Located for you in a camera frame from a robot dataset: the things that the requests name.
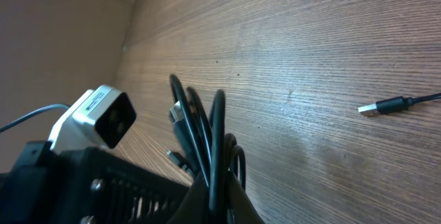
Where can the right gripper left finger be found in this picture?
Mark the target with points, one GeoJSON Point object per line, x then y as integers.
{"type": "Point", "coordinates": [194, 207]}

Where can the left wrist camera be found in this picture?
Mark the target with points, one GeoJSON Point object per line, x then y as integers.
{"type": "Point", "coordinates": [99, 118]}

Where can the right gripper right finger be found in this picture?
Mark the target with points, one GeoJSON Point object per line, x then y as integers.
{"type": "Point", "coordinates": [239, 208]}

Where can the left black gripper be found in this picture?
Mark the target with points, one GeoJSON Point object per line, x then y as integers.
{"type": "Point", "coordinates": [84, 186]}

